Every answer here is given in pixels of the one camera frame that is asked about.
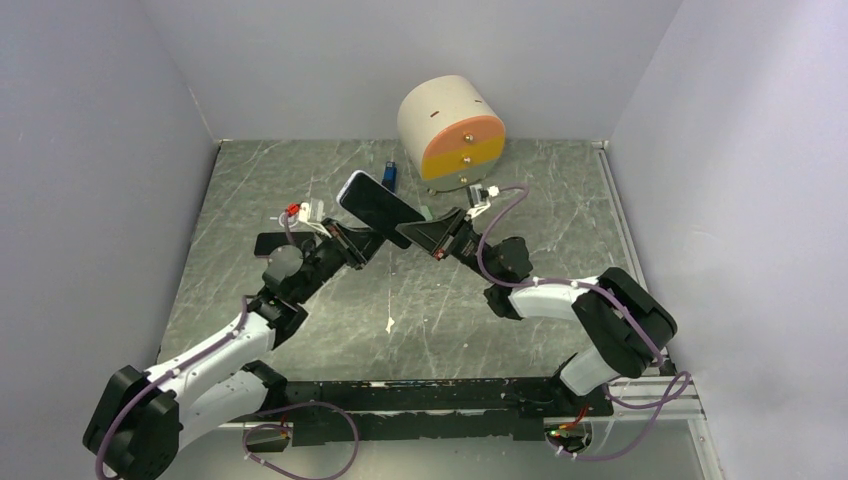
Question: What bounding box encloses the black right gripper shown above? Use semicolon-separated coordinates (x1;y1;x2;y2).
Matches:
395;208;499;285

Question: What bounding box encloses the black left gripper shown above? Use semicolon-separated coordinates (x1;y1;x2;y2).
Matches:
293;216;388;302

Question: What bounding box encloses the phone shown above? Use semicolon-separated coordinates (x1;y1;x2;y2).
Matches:
253;231;316;258
336;170;424;249

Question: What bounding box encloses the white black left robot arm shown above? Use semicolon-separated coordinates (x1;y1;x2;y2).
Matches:
82;219;386;479

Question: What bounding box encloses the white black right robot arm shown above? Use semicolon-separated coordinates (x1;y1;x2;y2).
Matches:
396;208;678;415

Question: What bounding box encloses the small green plastic tool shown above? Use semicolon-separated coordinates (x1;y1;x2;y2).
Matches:
420;205;434;221

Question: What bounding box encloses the blue black stapler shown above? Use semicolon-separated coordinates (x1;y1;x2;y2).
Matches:
381;161;398;193

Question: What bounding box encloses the round beige drawer cabinet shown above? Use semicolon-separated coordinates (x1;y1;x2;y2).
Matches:
397;75;506;193

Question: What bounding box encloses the black base bar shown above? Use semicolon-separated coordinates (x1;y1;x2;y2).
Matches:
242;377;613;446

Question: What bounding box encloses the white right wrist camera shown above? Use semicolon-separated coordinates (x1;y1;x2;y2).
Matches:
466;184;500;220

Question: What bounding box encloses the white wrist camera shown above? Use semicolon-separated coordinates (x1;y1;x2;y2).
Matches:
283;199;329;236
466;184;500;220

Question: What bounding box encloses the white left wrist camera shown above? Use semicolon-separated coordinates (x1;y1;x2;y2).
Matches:
283;199;329;236

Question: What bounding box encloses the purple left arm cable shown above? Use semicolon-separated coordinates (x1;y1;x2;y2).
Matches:
95;211;362;480

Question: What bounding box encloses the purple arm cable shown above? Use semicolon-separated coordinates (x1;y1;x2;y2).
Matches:
95;211;362;480
476;184;694;464

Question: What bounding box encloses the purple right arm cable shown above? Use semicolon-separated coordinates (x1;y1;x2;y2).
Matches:
476;184;694;464

